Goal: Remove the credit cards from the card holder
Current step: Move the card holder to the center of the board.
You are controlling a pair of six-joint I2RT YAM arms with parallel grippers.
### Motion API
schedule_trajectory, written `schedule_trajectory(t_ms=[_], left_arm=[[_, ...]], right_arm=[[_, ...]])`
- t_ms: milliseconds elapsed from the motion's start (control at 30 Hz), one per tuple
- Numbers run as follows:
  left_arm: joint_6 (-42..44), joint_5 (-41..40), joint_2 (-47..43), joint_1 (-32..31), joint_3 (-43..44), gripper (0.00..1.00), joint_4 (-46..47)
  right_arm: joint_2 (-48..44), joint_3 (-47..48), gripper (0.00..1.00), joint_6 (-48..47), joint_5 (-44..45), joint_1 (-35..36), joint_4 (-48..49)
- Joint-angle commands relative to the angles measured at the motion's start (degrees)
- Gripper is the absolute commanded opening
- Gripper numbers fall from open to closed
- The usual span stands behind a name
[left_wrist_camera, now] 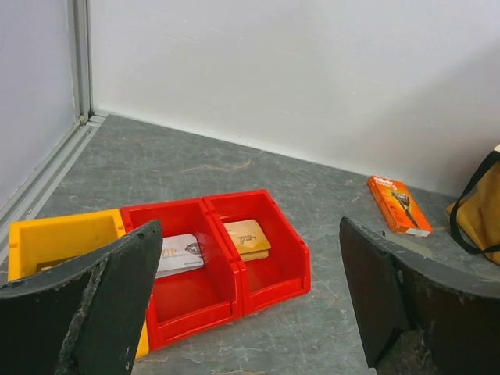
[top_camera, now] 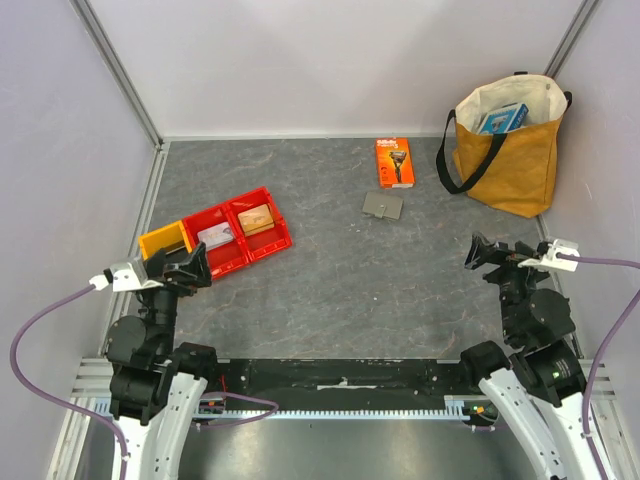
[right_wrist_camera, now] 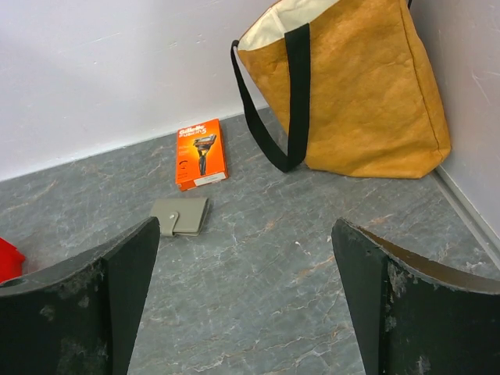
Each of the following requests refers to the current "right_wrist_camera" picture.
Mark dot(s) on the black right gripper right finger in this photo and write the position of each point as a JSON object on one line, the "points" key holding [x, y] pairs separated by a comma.
{"points": [[412, 315]]}

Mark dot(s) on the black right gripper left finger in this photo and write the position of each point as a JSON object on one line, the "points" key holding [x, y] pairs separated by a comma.
{"points": [[80, 315]]}

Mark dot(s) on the grey card holder wallet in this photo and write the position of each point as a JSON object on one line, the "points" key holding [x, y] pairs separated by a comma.
{"points": [[180, 216]]}

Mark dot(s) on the red bin near yellow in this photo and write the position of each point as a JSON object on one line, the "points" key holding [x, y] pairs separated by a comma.
{"points": [[11, 261]]}

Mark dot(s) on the orange razor box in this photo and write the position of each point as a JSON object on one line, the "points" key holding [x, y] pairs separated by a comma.
{"points": [[200, 157]]}

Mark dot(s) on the tan tote bag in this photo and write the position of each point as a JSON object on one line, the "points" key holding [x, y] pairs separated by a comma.
{"points": [[341, 86]]}

